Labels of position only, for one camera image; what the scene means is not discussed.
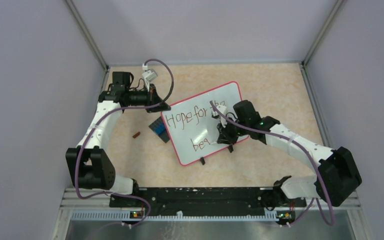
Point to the dark grey lego baseplate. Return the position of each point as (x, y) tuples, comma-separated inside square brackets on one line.
[(159, 121)]

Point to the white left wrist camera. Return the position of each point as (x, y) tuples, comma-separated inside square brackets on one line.
[(148, 75)]

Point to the brown marker cap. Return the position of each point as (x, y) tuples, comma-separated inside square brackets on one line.
[(136, 134)]

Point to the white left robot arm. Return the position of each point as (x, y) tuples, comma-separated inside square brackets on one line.
[(88, 163)]

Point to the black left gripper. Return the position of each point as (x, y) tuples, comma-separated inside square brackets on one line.
[(153, 98)]

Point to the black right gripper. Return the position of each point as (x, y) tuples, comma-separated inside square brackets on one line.
[(225, 136)]

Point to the white cable duct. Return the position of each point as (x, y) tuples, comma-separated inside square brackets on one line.
[(127, 216)]

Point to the blue lego brick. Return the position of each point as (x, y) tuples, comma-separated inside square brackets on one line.
[(159, 130)]

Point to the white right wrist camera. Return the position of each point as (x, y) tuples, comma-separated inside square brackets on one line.
[(218, 113)]

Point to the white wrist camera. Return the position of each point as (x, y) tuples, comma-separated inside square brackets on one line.
[(218, 113), (148, 75)]

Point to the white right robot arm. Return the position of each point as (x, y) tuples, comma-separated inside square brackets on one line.
[(335, 173)]

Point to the pink framed whiteboard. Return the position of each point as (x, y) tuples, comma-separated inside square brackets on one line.
[(191, 127)]

